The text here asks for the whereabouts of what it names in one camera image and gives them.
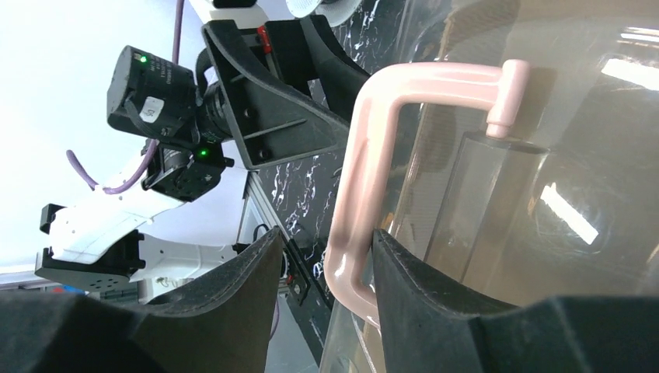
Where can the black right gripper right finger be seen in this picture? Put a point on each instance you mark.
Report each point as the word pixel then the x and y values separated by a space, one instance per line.
pixel 432 323

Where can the beige translucent plastic toolbox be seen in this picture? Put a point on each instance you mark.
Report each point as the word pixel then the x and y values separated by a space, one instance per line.
pixel 510 145

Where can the aluminium front frame rail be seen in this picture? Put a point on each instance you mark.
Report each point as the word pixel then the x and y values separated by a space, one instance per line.
pixel 260 224

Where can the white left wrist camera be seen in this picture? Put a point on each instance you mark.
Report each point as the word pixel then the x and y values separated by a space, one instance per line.
pixel 244 18

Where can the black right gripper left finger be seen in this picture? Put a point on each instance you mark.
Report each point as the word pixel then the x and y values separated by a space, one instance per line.
pixel 219 322

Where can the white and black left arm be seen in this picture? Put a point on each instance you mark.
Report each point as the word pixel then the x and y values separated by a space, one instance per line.
pixel 94 244

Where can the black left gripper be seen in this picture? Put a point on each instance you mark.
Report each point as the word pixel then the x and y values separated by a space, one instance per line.
pixel 285 90

